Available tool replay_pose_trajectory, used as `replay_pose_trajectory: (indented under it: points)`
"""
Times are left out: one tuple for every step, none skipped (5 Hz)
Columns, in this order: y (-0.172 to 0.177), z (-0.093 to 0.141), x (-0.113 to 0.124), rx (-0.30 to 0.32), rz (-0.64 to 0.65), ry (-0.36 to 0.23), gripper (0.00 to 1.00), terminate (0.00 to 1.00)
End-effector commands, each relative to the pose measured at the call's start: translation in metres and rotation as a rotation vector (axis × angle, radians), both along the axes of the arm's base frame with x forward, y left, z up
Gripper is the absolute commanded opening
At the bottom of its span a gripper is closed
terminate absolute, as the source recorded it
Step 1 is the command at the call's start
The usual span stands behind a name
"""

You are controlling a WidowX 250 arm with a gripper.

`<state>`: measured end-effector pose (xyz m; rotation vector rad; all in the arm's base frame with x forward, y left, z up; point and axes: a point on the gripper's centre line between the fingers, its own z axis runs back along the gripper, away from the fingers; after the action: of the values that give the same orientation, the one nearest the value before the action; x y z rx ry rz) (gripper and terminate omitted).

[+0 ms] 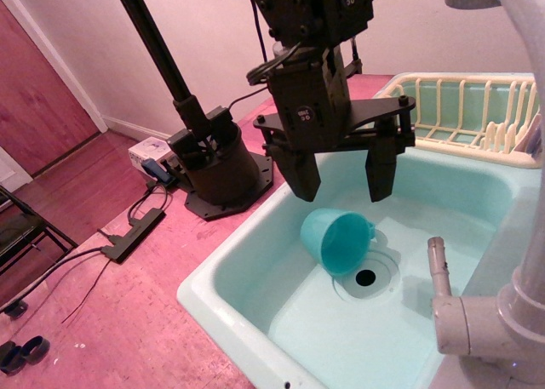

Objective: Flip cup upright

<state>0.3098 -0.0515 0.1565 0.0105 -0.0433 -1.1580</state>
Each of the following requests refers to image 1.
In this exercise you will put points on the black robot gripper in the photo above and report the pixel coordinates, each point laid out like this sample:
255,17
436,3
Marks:
315,114

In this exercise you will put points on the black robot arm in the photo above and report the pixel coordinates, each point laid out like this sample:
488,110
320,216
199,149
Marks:
315,24

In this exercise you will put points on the teal plastic cup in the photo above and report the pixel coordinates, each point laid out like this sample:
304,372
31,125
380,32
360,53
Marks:
337,239

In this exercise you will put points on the mint green toy sink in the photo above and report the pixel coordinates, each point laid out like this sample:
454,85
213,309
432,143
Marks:
287,323

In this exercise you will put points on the cream plastic dish rack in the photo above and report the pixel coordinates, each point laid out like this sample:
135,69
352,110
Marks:
492,117

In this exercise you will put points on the white cardboard box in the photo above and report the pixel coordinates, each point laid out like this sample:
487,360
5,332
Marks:
153,148

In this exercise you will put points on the blue adapter plug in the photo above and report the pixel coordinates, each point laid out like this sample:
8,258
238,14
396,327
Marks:
153,169

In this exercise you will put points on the black usb hub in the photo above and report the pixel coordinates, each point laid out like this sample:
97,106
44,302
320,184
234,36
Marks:
125,245

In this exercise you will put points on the grey plastic faucet pipe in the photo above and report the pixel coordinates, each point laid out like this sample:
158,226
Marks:
493,335

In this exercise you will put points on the wooden door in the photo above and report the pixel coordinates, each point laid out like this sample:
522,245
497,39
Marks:
41,120

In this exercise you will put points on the black tape roll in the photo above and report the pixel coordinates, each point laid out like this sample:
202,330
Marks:
35,350
11,359

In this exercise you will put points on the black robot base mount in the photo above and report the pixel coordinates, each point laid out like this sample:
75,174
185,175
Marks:
220,175

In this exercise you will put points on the black metal chair frame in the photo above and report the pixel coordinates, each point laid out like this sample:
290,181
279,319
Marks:
30,246

